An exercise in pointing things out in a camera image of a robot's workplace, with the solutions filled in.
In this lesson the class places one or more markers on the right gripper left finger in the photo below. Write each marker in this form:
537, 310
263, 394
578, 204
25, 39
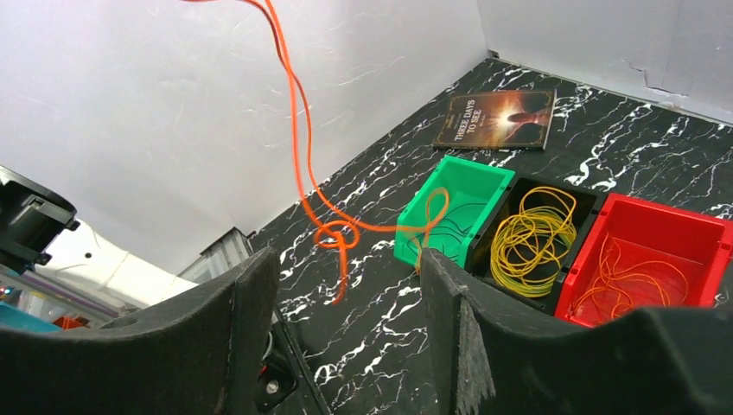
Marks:
199, 352

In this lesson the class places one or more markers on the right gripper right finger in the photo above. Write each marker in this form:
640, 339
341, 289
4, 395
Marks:
492, 354

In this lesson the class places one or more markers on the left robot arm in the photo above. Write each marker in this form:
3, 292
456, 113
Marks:
45, 248

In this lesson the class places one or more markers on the black plastic bin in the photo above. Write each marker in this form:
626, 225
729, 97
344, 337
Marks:
527, 244

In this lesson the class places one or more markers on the green plastic bin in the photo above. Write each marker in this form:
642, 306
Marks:
449, 210

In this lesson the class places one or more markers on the red plastic bin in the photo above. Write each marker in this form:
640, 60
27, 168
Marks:
641, 253

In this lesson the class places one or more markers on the dark book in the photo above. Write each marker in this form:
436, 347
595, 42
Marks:
498, 120

